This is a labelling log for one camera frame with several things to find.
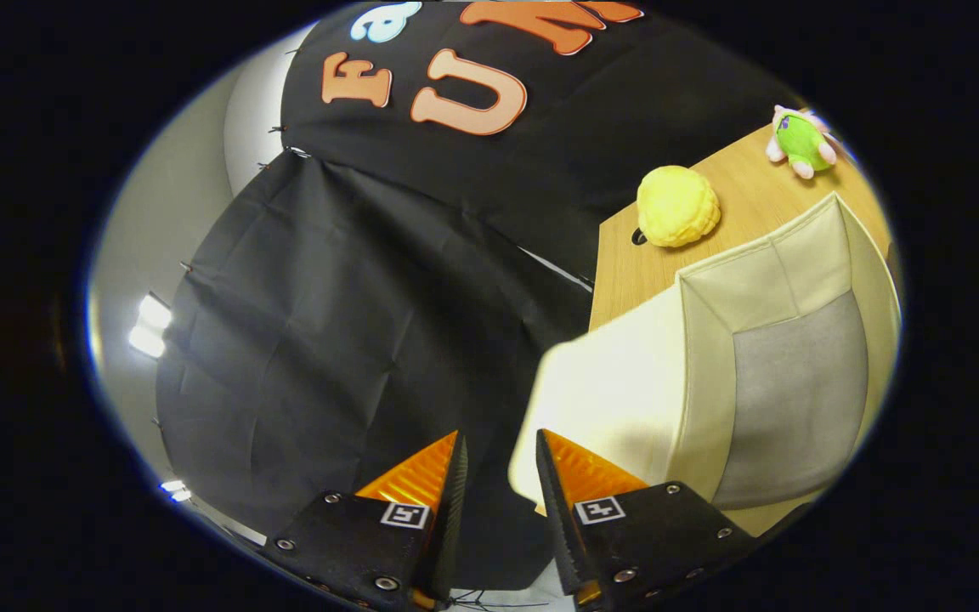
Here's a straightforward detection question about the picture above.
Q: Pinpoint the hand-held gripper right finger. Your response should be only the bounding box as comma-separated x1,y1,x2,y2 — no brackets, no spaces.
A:
535,428,758,612

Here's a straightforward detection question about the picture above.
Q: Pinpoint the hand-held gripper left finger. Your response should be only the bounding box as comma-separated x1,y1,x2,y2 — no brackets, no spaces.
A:
260,430,469,612

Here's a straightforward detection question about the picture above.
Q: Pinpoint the cream fabric storage box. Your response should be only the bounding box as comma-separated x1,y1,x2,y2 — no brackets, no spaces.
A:
508,192,903,538

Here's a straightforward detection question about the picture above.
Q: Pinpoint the black backdrop cloth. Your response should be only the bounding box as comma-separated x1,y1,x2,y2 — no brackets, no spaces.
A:
154,0,805,592

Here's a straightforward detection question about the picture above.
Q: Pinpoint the yellow plush bun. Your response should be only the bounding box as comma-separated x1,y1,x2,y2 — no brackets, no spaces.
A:
636,165,722,249

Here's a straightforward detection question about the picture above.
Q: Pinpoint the ceiling light panel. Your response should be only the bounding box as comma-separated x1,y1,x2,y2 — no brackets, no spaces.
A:
128,293,173,358

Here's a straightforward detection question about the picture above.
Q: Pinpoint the green and pink plush toy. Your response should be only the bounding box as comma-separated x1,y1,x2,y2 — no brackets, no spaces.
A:
765,105,840,180

